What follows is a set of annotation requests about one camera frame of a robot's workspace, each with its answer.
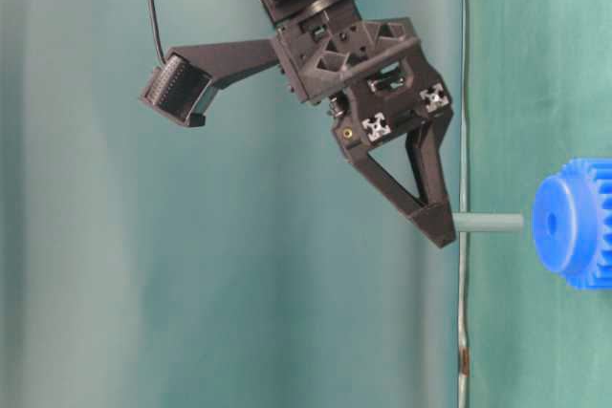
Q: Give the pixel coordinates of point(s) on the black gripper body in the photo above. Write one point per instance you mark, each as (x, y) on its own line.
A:
(379, 65)

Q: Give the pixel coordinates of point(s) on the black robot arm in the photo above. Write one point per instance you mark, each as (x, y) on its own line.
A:
(302, 14)

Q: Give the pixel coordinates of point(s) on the blue plastic gear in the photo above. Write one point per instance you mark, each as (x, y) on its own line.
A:
(571, 223)

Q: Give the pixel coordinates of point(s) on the silver metal shaft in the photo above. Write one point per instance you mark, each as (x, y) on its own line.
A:
(487, 222)

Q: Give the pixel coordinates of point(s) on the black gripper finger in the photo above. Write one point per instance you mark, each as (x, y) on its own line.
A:
(423, 149)
(435, 220)

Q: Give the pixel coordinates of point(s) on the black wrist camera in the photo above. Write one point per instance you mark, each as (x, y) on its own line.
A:
(179, 91)

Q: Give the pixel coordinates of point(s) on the green table cloth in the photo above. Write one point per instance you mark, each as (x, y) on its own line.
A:
(538, 95)

